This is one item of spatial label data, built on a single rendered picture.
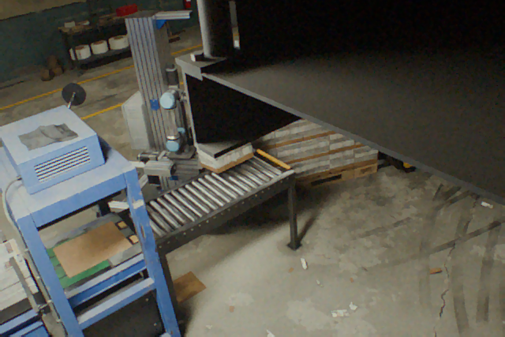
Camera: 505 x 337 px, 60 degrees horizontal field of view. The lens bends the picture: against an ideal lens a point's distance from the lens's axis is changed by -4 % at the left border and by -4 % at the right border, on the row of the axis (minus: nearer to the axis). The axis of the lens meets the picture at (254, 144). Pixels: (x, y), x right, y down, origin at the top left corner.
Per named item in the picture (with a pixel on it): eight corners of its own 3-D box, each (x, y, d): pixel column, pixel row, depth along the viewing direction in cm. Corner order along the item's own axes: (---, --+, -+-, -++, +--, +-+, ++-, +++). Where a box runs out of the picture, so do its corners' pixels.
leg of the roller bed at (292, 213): (294, 242, 414) (291, 181, 381) (298, 245, 410) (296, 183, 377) (289, 245, 411) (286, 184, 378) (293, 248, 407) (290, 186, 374)
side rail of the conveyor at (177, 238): (291, 181, 381) (290, 169, 375) (296, 183, 377) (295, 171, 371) (149, 258, 313) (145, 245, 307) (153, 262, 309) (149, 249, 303)
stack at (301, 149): (243, 185, 503) (234, 117, 463) (338, 161, 528) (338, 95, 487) (252, 204, 470) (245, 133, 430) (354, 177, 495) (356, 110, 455)
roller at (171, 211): (162, 200, 361) (160, 195, 358) (192, 227, 327) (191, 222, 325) (156, 203, 358) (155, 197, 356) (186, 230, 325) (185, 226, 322)
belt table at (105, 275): (117, 219, 351) (114, 210, 346) (155, 263, 305) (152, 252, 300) (30, 261, 316) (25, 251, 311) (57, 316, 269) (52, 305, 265)
